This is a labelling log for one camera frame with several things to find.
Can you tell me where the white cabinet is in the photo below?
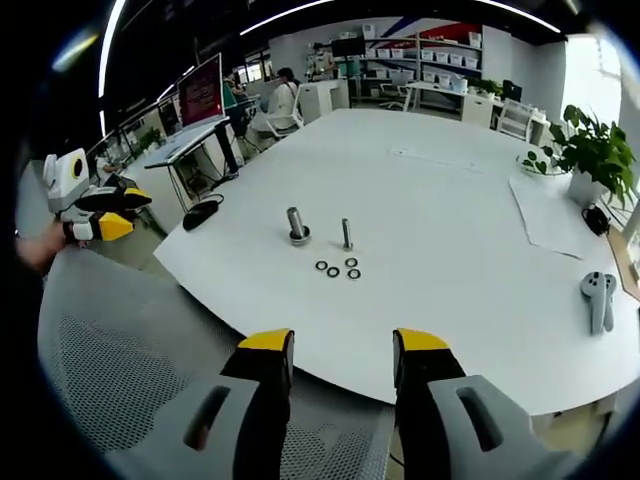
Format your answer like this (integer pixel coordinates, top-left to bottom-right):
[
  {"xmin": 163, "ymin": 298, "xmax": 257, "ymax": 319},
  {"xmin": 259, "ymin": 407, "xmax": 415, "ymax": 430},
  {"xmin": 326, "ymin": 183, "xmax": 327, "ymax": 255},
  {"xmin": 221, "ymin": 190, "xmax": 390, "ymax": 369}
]
[{"xmin": 297, "ymin": 78, "xmax": 351, "ymax": 125}]

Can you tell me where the person's left hand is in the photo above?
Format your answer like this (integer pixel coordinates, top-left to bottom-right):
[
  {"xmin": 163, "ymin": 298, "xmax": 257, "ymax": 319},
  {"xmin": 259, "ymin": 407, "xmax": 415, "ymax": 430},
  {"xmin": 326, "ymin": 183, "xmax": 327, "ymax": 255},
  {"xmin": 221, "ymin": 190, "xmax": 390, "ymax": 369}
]
[{"xmin": 17, "ymin": 222, "xmax": 89, "ymax": 274}]

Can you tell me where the potted green plant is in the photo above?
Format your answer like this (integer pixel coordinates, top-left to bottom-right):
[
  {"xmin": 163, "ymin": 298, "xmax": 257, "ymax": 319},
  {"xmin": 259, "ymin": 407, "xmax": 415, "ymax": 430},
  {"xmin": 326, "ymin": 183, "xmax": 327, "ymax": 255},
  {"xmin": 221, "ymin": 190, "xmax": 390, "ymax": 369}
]
[{"xmin": 547, "ymin": 103, "xmax": 640, "ymax": 211}]

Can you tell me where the grey mesh office chair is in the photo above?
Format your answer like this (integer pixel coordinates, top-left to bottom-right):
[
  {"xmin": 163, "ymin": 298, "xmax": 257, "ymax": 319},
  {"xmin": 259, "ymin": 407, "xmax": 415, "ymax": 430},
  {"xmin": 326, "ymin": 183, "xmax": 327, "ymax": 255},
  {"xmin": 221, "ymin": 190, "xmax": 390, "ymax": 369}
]
[{"xmin": 37, "ymin": 247, "xmax": 401, "ymax": 480}]

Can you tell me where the wooden tray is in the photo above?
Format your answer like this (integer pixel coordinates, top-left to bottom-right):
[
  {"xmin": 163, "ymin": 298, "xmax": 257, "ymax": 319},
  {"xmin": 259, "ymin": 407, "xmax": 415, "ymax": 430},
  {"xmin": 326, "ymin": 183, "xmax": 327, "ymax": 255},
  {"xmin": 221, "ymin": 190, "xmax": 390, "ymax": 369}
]
[{"xmin": 606, "ymin": 229, "xmax": 640, "ymax": 302}]

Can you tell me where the black computer mouse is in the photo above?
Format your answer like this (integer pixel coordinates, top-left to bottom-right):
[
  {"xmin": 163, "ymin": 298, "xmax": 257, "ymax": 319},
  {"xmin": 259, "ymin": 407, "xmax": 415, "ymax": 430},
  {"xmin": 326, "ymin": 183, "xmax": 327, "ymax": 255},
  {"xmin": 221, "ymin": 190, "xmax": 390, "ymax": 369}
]
[{"xmin": 182, "ymin": 199, "xmax": 222, "ymax": 232}]

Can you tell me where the white standing desk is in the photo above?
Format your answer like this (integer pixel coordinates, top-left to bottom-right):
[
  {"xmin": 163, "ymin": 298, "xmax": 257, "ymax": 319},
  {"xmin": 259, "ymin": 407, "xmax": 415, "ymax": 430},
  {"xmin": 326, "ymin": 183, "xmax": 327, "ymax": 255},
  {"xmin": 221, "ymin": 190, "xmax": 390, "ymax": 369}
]
[{"xmin": 143, "ymin": 115, "xmax": 240, "ymax": 214}]

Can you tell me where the shelf of white storage bins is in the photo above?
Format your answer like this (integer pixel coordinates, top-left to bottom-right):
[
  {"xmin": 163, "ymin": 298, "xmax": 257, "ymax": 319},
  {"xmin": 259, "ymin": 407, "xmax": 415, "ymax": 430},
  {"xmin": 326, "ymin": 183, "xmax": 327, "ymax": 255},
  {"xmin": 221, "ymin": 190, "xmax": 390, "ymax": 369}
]
[{"xmin": 339, "ymin": 28, "xmax": 485, "ymax": 86}]

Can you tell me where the large threaded stud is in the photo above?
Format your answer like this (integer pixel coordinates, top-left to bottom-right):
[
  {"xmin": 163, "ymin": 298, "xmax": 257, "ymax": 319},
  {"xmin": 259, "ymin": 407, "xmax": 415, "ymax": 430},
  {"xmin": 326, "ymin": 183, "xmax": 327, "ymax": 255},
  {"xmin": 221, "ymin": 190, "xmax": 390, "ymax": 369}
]
[{"xmin": 285, "ymin": 206, "xmax": 312, "ymax": 248}]

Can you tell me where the grey handheld controller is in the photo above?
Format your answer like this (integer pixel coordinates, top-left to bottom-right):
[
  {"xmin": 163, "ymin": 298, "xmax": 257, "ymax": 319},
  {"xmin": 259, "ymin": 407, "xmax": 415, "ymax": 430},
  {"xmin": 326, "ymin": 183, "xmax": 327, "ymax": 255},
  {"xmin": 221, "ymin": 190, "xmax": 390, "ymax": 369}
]
[{"xmin": 579, "ymin": 270, "xmax": 609, "ymax": 337}]

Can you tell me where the computer monitor with red screen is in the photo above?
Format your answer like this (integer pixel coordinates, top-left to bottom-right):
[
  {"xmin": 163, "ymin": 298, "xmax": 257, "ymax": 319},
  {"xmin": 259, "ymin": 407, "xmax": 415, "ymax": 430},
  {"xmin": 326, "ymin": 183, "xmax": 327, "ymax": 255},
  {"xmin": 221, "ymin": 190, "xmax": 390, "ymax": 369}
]
[{"xmin": 176, "ymin": 52, "xmax": 224, "ymax": 130}]

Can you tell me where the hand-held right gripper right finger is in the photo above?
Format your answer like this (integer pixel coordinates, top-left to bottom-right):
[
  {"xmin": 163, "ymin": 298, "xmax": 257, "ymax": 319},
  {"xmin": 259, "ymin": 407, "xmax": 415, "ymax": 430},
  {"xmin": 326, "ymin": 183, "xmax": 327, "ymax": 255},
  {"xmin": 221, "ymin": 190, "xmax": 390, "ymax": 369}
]
[{"xmin": 392, "ymin": 327, "xmax": 591, "ymax": 480}]

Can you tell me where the small black device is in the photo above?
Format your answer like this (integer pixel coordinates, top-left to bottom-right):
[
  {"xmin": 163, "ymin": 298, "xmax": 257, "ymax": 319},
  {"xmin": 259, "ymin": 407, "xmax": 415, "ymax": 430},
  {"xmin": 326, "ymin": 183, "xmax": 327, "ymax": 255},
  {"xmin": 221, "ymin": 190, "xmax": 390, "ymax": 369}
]
[{"xmin": 581, "ymin": 204, "xmax": 612, "ymax": 235}]

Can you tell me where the ceiling light strip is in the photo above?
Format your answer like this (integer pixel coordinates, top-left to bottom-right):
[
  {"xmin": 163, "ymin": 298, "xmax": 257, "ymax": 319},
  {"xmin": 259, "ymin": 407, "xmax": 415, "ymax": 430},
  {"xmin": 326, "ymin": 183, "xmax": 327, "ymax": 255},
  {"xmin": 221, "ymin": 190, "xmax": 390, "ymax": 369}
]
[
  {"xmin": 239, "ymin": 0, "xmax": 417, "ymax": 37},
  {"xmin": 474, "ymin": 0, "xmax": 562, "ymax": 35}
]

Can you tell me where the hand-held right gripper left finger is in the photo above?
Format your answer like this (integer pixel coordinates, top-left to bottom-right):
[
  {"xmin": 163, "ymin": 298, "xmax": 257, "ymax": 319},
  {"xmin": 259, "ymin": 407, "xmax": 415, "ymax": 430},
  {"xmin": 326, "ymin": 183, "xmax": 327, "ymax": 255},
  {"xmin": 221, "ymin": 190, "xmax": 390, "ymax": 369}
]
[{"xmin": 124, "ymin": 328, "xmax": 296, "ymax": 480}]

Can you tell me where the long white desk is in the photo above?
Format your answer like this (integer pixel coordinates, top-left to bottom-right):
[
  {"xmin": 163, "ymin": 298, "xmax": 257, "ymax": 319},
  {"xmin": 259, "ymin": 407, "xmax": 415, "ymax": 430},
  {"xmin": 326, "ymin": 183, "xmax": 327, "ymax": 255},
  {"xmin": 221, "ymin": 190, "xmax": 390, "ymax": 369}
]
[{"xmin": 404, "ymin": 79, "xmax": 504, "ymax": 124}]

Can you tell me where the white mesh chair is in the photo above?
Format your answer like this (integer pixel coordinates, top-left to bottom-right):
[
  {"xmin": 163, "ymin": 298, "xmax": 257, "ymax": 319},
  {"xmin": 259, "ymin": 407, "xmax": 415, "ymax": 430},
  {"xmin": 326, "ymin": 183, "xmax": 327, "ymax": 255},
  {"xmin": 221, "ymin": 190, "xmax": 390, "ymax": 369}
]
[{"xmin": 494, "ymin": 97, "xmax": 535, "ymax": 137}]

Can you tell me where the large white paper sheet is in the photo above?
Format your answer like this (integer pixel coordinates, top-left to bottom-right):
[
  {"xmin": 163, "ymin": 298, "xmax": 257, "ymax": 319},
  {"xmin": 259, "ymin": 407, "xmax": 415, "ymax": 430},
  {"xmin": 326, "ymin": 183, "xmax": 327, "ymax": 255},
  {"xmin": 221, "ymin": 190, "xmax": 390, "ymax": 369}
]
[{"xmin": 508, "ymin": 171, "xmax": 602, "ymax": 261}]

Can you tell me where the large window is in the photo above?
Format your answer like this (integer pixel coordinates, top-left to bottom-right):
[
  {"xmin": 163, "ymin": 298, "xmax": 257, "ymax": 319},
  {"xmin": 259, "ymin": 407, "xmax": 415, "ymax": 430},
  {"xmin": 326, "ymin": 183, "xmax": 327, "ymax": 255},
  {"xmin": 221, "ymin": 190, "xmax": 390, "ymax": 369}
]
[{"xmin": 564, "ymin": 33, "xmax": 625, "ymax": 132}]

